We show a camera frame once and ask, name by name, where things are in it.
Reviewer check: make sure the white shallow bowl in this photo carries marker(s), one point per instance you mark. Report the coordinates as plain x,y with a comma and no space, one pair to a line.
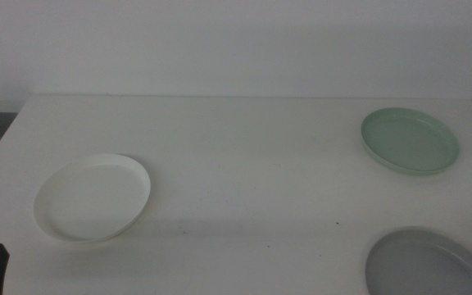
92,201

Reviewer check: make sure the grey shallow bowl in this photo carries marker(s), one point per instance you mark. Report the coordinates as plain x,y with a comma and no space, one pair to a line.
420,266

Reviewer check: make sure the pale green shallow bowl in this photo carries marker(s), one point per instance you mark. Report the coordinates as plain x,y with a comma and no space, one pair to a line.
410,141

